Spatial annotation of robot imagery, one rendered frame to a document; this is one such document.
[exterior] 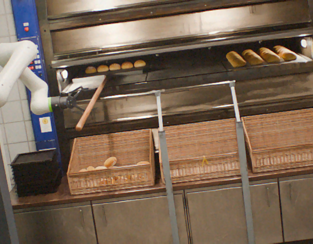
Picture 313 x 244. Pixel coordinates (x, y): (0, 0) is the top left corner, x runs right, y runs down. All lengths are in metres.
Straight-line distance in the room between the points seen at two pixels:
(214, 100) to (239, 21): 0.58
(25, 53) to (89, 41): 0.94
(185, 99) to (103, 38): 0.71
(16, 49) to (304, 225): 2.12
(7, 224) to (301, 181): 1.84
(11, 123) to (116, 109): 0.77
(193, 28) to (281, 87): 0.75
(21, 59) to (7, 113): 1.13
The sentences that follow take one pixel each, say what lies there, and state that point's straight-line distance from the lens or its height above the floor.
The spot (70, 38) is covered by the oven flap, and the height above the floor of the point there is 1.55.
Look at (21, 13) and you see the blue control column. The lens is 4.51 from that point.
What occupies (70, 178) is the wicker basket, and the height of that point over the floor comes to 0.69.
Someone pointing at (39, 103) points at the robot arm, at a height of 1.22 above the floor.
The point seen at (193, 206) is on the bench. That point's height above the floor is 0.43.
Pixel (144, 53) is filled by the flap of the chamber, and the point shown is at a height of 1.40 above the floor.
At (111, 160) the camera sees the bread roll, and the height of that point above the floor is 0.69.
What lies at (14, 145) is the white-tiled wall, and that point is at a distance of 4.70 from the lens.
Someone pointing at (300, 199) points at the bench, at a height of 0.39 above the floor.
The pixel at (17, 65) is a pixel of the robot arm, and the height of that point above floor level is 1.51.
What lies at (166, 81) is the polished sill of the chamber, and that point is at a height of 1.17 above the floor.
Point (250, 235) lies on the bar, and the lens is 4.17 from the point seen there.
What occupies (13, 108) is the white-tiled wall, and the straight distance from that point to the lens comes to 4.64.
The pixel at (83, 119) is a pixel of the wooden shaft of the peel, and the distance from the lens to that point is 3.37.
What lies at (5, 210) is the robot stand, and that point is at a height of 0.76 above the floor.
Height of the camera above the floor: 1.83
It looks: 12 degrees down
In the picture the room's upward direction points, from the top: 8 degrees counter-clockwise
